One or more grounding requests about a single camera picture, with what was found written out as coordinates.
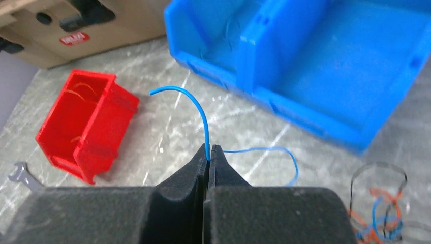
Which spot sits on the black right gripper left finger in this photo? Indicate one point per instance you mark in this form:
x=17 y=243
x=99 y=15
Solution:
x=171 y=212

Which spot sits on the tan plastic toolbox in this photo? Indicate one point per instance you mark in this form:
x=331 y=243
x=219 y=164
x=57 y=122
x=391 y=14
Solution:
x=51 y=33

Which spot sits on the red plastic bin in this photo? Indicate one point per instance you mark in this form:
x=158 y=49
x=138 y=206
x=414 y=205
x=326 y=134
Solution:
x=85 y=126

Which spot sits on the blue plastic divided bin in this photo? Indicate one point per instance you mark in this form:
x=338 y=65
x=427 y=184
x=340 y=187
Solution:
x=336 y=69

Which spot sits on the silver open-end wrench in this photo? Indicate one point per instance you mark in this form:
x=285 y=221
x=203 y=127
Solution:
x=23 y=176

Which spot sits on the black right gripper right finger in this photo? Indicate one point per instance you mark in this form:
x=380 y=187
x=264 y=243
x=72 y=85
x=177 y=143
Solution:
x=236 y=212

